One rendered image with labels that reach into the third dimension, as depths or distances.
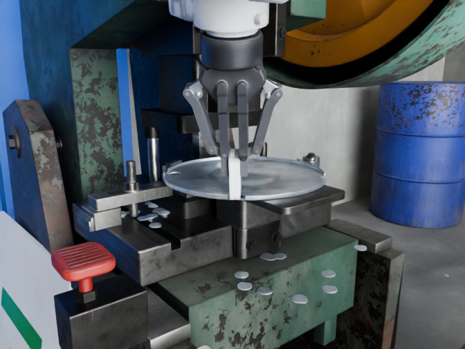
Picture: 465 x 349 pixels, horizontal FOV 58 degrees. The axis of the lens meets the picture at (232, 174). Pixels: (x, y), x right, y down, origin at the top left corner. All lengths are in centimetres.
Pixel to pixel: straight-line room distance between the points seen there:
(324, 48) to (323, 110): 186
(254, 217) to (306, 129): 209
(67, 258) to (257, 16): 34
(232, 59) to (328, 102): 244
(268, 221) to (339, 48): 46
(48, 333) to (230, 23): 74
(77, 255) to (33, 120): 54
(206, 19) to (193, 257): 39
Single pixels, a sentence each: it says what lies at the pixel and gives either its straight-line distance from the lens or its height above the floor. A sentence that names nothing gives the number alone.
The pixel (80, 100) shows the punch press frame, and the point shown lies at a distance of 91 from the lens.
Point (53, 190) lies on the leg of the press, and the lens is 98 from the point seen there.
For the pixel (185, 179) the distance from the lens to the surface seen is 74.
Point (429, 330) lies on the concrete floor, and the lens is 187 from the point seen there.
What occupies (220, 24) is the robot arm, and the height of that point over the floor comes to 101.
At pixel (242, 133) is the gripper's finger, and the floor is 88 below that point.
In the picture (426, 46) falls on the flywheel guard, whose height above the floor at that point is 101.
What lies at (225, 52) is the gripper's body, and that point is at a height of 99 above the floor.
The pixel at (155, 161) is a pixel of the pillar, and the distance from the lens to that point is 86.
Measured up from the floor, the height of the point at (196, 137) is 84.
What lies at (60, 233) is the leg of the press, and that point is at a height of 63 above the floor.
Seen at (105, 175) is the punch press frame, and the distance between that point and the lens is 95.
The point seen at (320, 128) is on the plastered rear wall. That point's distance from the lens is 289.
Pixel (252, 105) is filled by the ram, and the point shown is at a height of 90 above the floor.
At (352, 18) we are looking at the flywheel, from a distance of 105.
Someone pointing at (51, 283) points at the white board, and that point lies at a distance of 97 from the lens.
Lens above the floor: 97
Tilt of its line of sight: 14 degrees down
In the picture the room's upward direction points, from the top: straight up
